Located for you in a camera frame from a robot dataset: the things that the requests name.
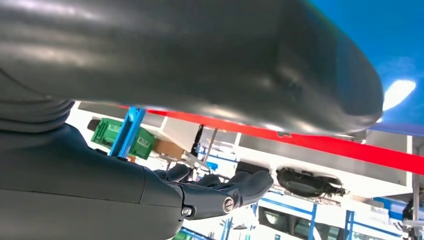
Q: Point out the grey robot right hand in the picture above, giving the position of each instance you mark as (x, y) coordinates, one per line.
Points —
(165, 49)

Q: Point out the blue metal shelf rack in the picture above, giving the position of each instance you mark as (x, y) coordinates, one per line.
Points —
(397, 33)
(348, 225)
(313, 218)

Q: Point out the brown cardboard box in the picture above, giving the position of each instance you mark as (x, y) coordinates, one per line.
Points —
(169, 149)

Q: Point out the green plastic crate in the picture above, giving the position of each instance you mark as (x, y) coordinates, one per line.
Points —
(101, 132)

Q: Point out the red barrier belt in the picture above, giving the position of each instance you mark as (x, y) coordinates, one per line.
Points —
(331, 145)

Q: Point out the black item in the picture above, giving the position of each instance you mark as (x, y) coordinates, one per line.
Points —
(308, 184)

